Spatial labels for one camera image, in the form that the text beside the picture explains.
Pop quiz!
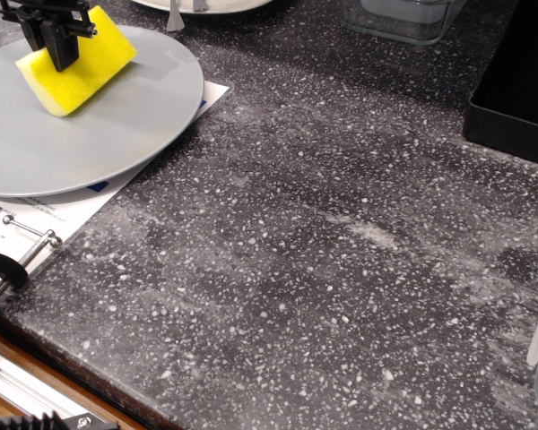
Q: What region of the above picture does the grey utensil handle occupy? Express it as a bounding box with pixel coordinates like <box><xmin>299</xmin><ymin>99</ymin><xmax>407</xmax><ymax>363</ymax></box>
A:
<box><xmin>166</xmin><ymin>0</ymin><xmax>185</xmax><ymax>32</ymax></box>

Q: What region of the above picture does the clear glass container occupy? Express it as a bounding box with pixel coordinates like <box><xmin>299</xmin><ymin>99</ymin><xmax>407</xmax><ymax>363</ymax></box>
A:
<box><xmin>340</xmin><ymin>0</ymin><xmax>466</xmax><ymax>46</ymax></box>

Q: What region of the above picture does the white plate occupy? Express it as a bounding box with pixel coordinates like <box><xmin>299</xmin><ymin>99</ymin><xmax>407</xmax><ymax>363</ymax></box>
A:
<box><xmin>134</xmin><ymin>0</ymin><xmax>271</xmax><ymax>14</ymax></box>

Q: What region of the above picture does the white paper sheet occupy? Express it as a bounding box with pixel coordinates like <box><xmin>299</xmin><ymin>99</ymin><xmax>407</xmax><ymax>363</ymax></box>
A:
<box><xmin>0</xmin><ymin>80</ymin><xmax>230</xmax><ymax>288</ymax></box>

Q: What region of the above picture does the yellow sponge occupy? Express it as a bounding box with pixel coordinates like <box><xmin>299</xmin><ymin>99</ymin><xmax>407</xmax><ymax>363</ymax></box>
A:
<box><xmin>15</xmin><ymin>5</ymin><xmax>137</xmax><ymax>117</ymax></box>

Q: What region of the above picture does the grey round plate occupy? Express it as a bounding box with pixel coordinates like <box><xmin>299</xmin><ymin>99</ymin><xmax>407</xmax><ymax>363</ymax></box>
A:
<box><xmin>0</xmin><ymin>26</ymin><xmax>204</xmax><ymax>197</ymax></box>

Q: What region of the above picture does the black tray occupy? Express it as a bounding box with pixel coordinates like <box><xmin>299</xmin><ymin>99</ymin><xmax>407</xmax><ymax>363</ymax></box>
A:
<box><xmin>463</xmin><ymin>1</ymin><xmax>538</xmax><ymax>163</ymax></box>

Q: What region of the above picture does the black metal screw clamp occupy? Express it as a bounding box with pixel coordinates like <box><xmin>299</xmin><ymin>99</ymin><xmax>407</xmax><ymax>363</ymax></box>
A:
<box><xmin>0</xmin><ymin>214</ymin><xmax>64</xmax><ymax>299</ymax></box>

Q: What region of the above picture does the aluminium profile rail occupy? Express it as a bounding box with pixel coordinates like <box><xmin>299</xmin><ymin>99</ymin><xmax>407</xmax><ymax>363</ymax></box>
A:
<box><xmin>0</xmin><ymin>356</ymin><xmax>107</xmax><ymax>422</ymax></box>

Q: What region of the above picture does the black bracket with screw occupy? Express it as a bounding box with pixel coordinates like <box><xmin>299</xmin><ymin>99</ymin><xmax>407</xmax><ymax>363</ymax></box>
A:
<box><xmin>0</xmin><ymin>412</ymin><xmax>121</xmax><ymax>430</ymax></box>

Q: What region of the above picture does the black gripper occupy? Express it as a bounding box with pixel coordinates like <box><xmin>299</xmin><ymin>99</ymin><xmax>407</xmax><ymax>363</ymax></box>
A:
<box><xmin>0</xmin><ymin>0</ymin><xmax>97</xmax><ymax>72</ymax></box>

